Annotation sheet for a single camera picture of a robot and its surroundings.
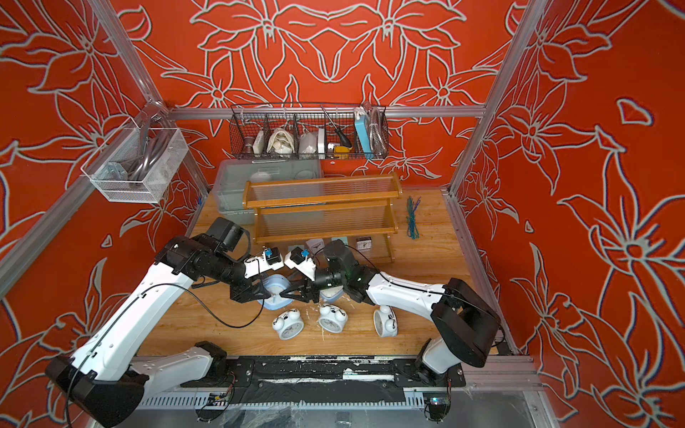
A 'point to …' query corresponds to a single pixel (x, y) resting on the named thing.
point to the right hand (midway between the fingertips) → (280, 291)
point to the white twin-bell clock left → (289, 325)
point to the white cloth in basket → (281, 141)
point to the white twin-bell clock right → (386, 323)
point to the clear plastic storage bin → (232, 176)
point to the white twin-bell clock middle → (332, 318)
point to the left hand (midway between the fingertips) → (266, 280)
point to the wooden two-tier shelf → (324, 209)
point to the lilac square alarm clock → (316, 245)
